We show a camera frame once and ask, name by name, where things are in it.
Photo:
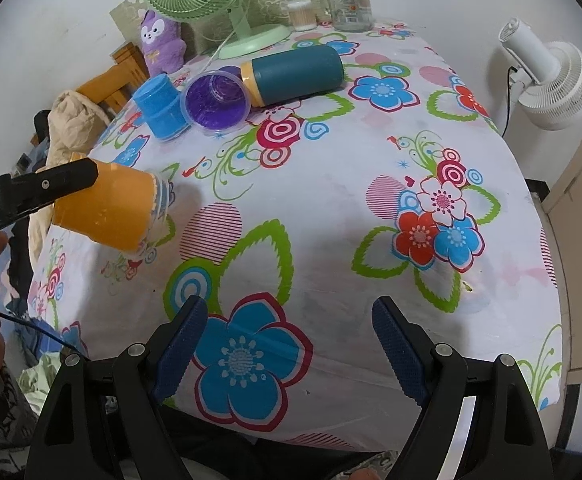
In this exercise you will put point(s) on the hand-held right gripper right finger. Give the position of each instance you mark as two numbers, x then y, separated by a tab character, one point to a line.
398	345

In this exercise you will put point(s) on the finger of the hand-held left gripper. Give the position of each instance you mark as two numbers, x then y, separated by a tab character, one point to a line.
46	185

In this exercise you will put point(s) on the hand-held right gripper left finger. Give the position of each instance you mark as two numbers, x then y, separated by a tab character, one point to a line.
181	345

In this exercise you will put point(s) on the orange cup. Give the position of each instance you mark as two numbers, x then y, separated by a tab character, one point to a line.
106	207

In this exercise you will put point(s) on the blue cup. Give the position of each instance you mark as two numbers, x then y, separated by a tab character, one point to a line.
161	105

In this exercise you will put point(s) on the purple translucent cup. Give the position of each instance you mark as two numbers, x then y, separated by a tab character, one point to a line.
216	105

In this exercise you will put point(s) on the beige cloth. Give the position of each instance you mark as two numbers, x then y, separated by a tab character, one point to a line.
71	120

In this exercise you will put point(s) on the blue clothing pile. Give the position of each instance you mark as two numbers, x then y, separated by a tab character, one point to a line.
26	340

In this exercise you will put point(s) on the floral tablecloth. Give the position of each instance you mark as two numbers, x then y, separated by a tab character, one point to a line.
321	210

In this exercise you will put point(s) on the purple plush toy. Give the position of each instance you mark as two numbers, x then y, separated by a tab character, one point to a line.
163	45

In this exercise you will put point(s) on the teal bottle with yellow band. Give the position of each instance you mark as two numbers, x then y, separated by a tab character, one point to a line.
296	75

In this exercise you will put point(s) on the white clip fan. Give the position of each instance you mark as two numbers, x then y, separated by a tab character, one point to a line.
556	85

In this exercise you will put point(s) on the cotton swab container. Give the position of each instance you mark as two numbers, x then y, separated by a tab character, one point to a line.
301	17

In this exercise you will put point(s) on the clear glass jar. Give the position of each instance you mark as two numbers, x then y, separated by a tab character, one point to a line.
351	5

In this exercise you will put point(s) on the wooden frame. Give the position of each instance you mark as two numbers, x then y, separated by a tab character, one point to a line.
116	85

